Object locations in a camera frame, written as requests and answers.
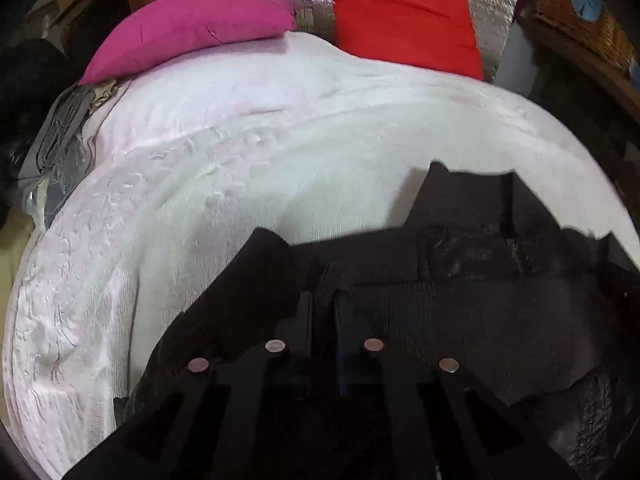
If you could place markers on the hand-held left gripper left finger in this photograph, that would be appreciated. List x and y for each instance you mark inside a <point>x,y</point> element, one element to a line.
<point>302,325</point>

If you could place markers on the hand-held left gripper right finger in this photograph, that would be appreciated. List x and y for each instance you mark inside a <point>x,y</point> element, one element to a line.
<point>347,340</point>

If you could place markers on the dark zip-up jacket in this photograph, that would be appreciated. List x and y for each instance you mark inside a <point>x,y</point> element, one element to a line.
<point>475,310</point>

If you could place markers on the white textured bedspread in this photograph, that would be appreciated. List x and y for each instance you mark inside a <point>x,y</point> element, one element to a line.
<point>250,135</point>

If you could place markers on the grey garment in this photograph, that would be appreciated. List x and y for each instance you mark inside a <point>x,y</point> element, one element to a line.
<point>65,135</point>

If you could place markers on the pink pillow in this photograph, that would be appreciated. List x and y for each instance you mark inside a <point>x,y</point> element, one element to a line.
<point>200,25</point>

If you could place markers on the red pillow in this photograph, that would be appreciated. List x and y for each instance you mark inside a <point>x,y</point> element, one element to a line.
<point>405,20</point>

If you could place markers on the wicker basket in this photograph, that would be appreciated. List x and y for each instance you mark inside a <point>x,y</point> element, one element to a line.
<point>565,15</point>

